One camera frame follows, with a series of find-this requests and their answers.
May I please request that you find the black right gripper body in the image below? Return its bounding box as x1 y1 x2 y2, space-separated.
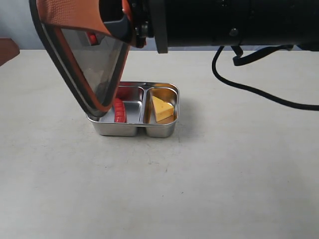
122 0 168 54

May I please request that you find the dark transparent lunch box lid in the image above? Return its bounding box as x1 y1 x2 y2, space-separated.
29 0 130 118

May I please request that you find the yellow toy cheese wedge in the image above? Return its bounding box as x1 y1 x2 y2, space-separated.
152 96 174 122

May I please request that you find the red toy sausage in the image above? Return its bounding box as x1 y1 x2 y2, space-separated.
113 88 129 123

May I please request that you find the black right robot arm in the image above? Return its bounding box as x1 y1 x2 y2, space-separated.
29 0 319 53

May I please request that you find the blue-grey backdrop cloth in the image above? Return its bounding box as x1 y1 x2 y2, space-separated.
0 0 319 51

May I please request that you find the stainless steel lunch box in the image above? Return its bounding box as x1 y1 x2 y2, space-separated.
87 82 179 138

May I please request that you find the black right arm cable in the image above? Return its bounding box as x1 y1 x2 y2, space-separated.
211 44 319 111

